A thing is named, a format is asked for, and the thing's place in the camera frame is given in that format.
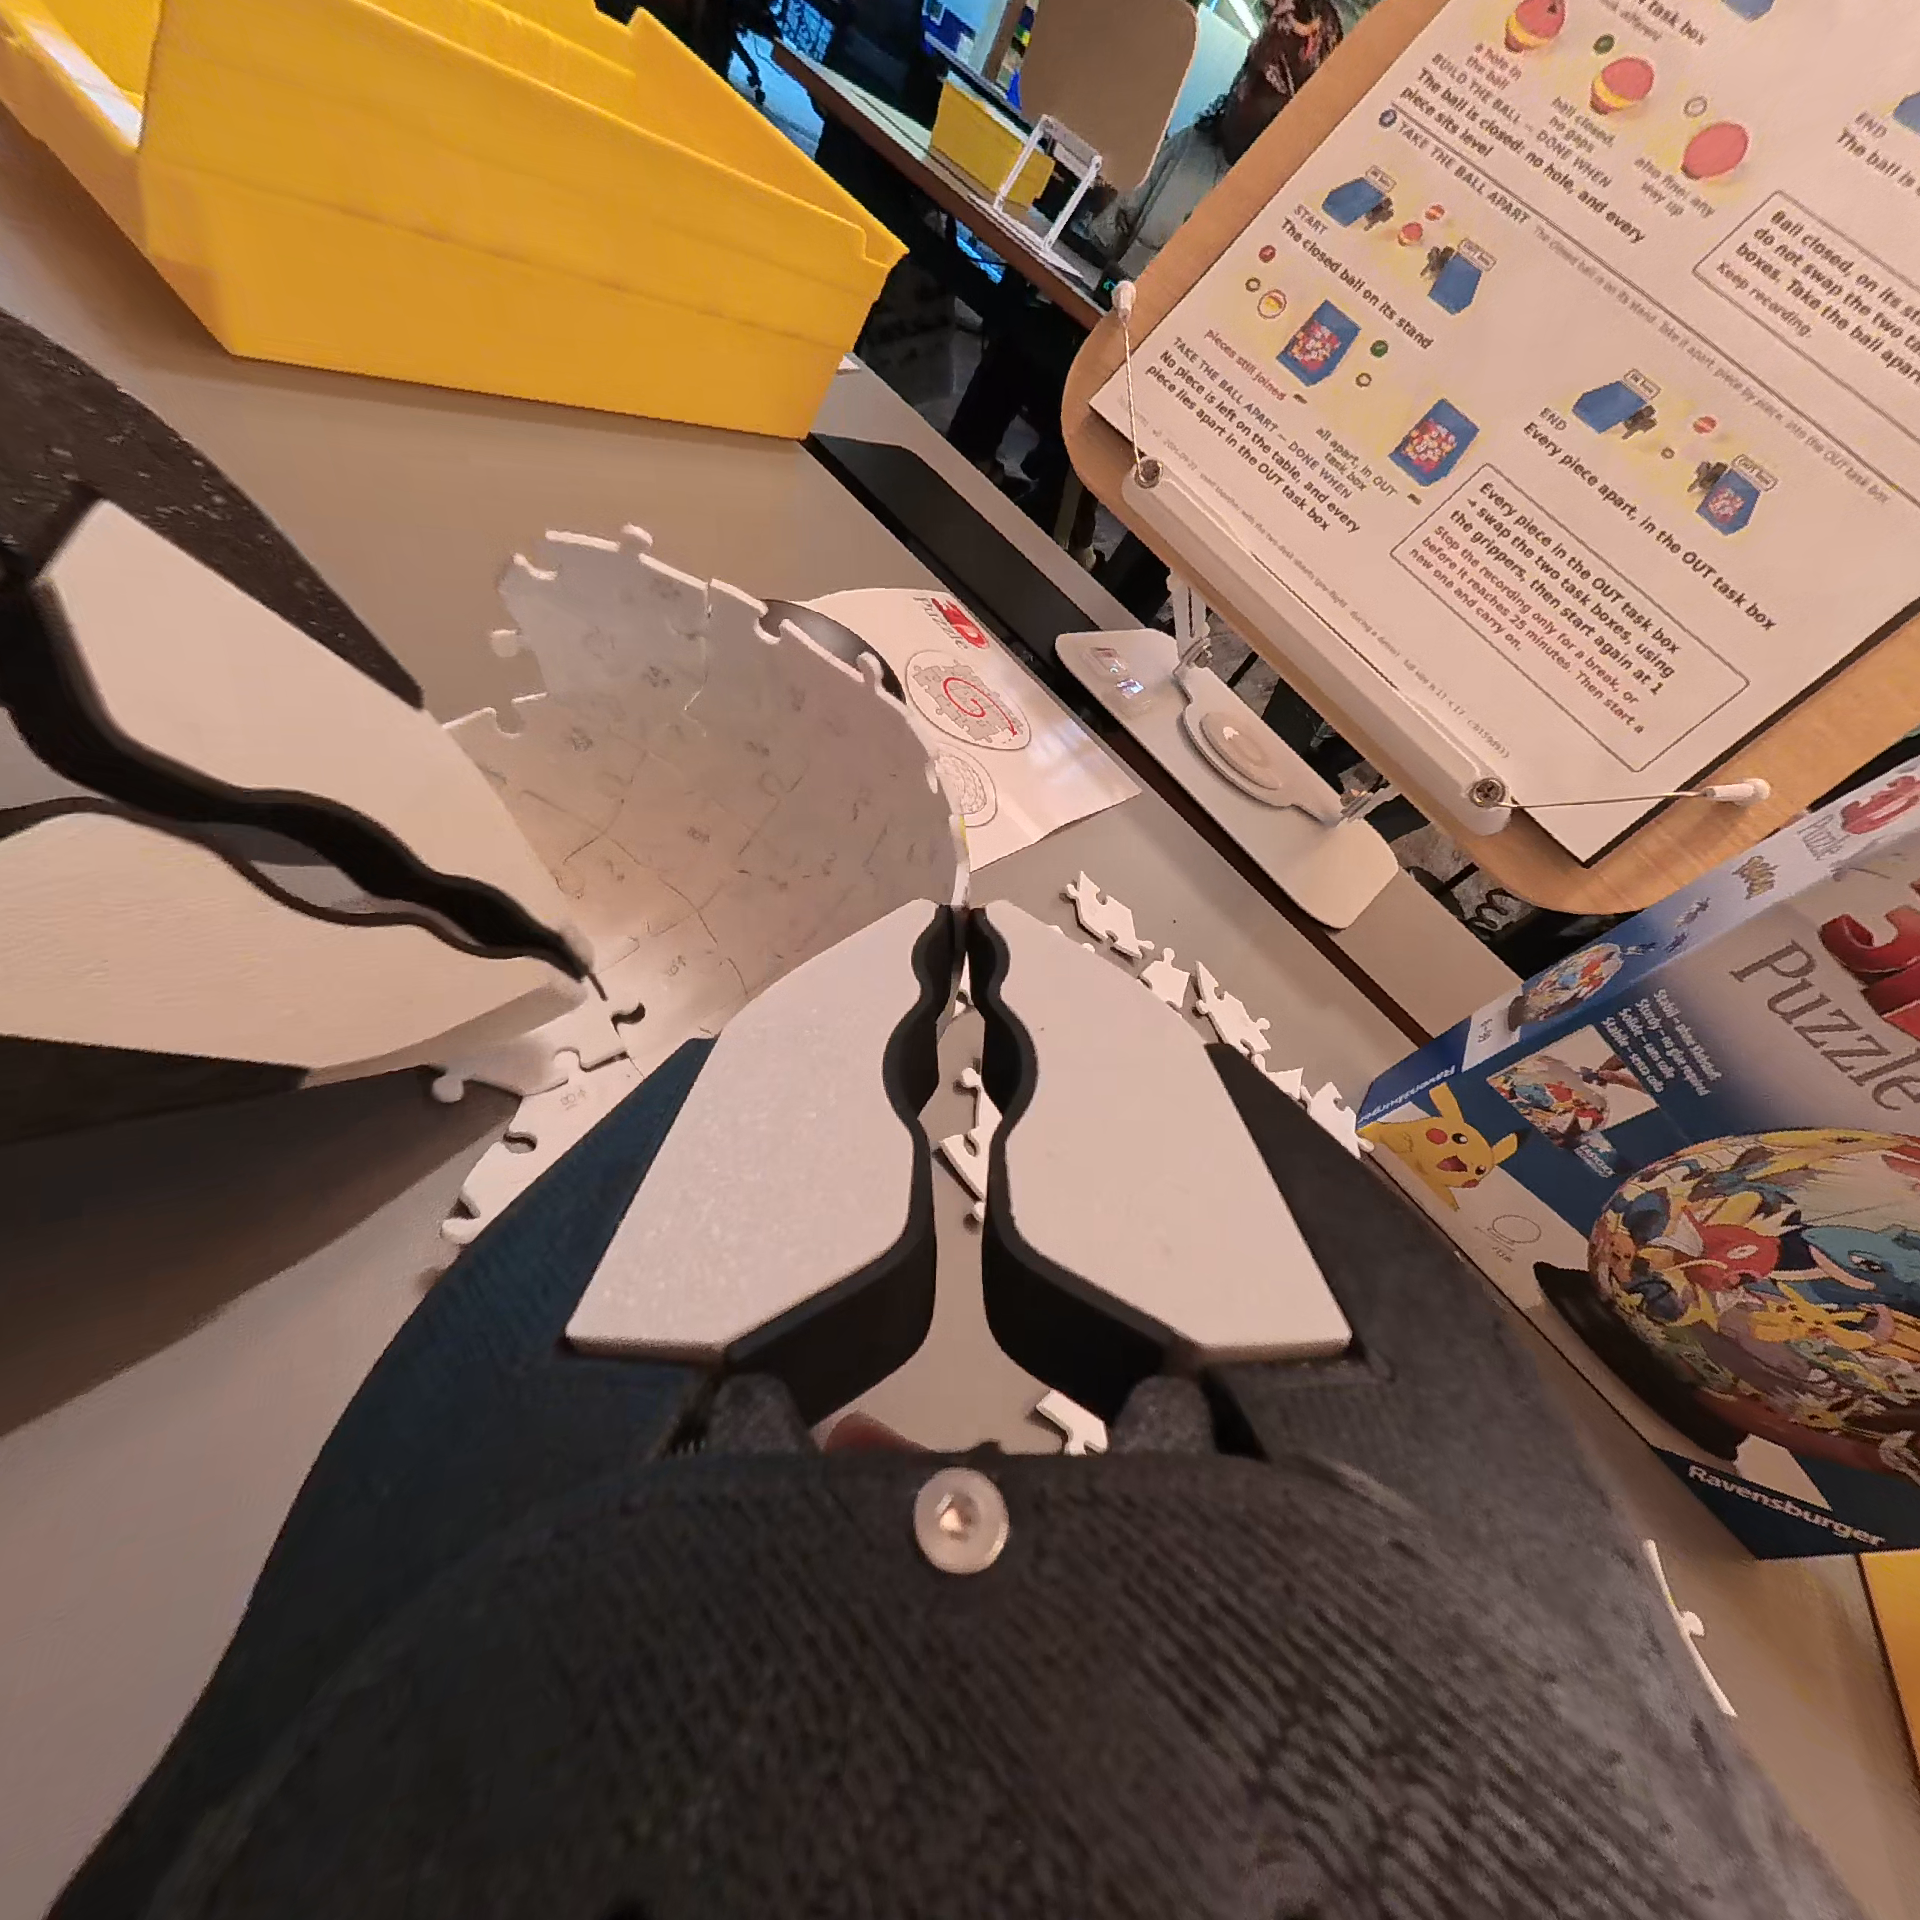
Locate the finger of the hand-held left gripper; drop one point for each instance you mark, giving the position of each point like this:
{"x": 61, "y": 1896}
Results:
{"x": 149, "y": 944}
{"x": 240, "y": 675}

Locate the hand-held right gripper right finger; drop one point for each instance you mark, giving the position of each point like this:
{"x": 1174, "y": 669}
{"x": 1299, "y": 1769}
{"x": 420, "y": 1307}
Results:
{"x": 1155, "y": 1184}

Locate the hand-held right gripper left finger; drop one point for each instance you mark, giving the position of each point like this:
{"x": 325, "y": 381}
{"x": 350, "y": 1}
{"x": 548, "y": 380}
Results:
{"x": 750, "y": 1184}

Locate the pile of puzzle pieces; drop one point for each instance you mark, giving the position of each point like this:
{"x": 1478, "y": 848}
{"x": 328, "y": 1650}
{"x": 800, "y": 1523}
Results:
{"x": 1184, "y": 1003}

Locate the partly built white puzzle ball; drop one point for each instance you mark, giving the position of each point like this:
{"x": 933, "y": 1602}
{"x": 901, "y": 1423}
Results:
{"x": 721, "y": 780}

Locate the folded puzzle instruction leaflet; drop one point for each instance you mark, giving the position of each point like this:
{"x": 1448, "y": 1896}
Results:
{"x": 1036, "y": 751}

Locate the blue puzzle ball box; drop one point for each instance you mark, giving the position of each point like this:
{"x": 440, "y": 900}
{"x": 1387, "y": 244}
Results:
{"x": 1694, "y": 1200}

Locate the black round ball stand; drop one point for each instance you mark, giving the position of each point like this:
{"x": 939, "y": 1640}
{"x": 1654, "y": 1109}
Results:
{"x": 838, "y": 639}

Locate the single white puzzle piece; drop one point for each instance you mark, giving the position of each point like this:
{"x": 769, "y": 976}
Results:
{"x": 1688, "y": 1628}

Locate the background grey table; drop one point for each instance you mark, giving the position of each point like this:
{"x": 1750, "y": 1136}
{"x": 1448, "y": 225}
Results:
{"x": 901, "y": 149}

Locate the yellow card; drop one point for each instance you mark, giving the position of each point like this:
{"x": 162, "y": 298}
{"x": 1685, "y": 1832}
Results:
{"x": 1898, "y": 1650}

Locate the printed task instruction sheet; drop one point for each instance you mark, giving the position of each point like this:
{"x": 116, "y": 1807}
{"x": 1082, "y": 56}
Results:
{"x": 1576, "y": 376}

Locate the small yellow bin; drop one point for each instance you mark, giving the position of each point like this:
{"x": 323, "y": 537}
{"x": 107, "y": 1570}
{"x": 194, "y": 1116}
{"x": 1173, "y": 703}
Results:
{"x": 984, "y": 141}

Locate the clear acrylic sign holder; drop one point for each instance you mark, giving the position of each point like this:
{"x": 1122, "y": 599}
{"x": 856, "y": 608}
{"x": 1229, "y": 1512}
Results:
{"x": 1049, "y": 171}

